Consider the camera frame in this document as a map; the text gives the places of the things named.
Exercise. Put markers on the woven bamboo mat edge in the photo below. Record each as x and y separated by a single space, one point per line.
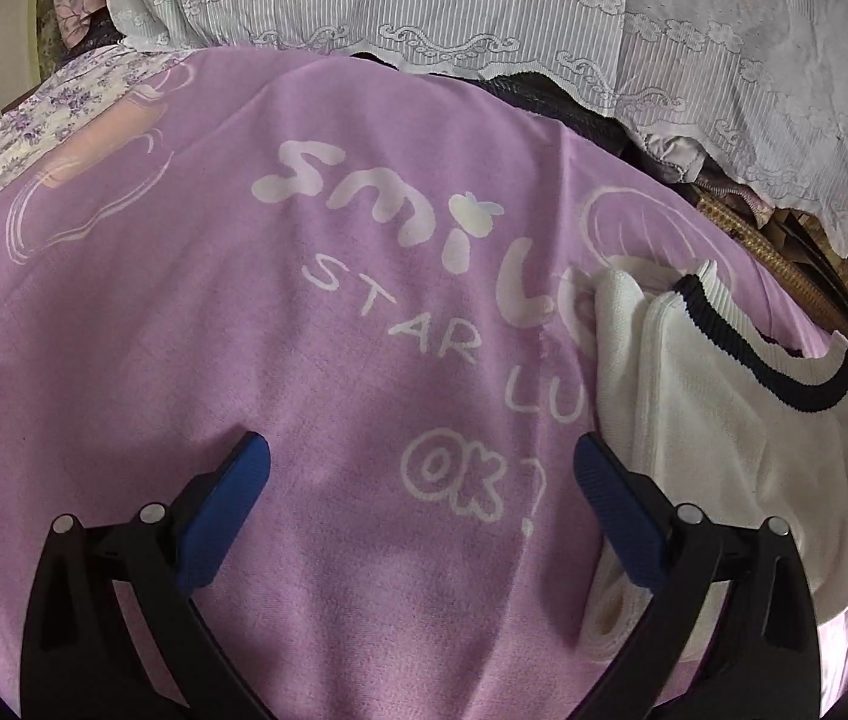
793 247

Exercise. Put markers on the purple smile print blanket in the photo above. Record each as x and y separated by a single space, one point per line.
391 278

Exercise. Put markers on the white black-striped knit sweater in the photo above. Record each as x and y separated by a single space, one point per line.
689 393

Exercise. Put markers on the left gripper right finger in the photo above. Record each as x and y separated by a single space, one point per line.
762 658

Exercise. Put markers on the dark clothes pile under lace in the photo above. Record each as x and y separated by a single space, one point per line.
536 94

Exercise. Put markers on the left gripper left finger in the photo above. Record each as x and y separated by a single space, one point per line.
111 628

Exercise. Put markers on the white lace cover cloth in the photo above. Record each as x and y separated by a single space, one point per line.
760 87

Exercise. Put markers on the purple floral bed sheet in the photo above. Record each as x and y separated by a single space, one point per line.
70 99

